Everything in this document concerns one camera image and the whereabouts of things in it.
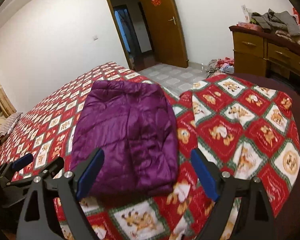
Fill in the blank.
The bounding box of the purple hooded down jacket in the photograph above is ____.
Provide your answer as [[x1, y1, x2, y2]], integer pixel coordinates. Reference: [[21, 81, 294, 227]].
[[70, 80, 178, 197]]

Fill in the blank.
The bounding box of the clothes pile on floor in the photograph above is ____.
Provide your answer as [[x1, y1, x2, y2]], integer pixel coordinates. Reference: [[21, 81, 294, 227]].
[[206, 57, 234, 77]]

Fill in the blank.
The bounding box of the clothes pile on dresser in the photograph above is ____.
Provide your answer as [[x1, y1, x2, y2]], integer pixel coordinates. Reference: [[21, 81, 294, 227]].
[[237, 5, 300, 45]]

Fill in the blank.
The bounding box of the striped pillow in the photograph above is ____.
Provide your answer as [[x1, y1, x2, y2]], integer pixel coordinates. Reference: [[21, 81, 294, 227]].
[[0, 112, 22, 143]]

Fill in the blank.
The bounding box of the beige patterned curtain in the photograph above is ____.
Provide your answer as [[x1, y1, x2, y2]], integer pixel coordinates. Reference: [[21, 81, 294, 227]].
[[0, 83, 17, 117]]

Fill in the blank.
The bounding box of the red patchwork bear quilt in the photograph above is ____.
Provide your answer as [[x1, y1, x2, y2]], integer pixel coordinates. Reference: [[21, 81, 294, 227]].
[[0, 62, 300, 239]]

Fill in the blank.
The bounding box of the brown wooden dresser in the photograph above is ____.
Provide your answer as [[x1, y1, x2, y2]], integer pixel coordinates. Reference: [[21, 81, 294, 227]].
[[229, 25, 300, 80]]

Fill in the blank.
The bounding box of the brown wooden door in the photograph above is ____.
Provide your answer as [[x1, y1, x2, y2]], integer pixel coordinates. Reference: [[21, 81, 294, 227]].
[[140, 0, 189, 68]]

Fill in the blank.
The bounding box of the dark wooden door frame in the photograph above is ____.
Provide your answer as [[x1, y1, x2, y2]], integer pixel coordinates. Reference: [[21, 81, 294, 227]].
[[103, 0, 156, 71]]

